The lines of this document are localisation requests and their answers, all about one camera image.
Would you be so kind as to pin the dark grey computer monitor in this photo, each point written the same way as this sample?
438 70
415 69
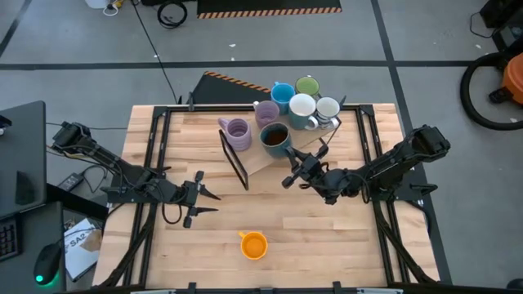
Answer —
22 143

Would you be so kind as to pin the dark teal mug brown inside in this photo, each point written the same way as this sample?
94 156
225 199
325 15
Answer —
274 138

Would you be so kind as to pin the lilac mug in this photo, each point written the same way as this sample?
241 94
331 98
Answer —
266 114

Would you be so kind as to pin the black aluminium table frame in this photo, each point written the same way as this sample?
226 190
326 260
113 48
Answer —
366 109

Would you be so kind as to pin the black equipment case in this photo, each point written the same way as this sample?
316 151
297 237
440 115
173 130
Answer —
508 20

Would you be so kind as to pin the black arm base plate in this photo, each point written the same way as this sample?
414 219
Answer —
118 199
404 196

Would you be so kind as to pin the black keyboard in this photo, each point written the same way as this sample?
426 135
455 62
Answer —
8 241

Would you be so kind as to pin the yellow faceted mug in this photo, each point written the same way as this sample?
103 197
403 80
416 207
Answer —
254 246

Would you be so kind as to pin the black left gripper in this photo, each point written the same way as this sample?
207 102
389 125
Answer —
175 192

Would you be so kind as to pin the orange vacuum cleaner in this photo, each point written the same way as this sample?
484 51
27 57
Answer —
515 77

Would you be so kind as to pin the green mug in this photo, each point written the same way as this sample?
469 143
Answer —
307 86

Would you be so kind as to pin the white printed booklet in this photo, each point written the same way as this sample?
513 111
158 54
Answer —
79 245

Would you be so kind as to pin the blue white patterned mug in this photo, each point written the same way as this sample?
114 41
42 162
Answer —
328 107

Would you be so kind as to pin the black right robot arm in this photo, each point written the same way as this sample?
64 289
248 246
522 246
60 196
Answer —
392 163

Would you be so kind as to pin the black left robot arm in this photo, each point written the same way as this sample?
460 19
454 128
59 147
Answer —
98 155

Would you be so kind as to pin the black power adapter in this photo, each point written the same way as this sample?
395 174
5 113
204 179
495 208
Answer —
70 181

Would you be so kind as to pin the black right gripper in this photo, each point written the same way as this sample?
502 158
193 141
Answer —
312 173

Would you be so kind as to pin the black hazard-striped floor mat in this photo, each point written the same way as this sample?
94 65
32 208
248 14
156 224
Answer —
265 6
220 92

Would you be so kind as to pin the black computer mouse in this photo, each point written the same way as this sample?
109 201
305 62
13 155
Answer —
47 263

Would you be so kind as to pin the wooden tilted rack board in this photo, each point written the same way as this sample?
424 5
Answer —
253 161

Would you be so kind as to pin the white container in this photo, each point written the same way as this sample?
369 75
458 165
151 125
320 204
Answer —
96 3

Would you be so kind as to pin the black computer desk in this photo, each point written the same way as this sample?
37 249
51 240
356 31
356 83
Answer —
24 281

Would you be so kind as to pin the purple ribbed mug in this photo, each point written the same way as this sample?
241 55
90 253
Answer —
239 134

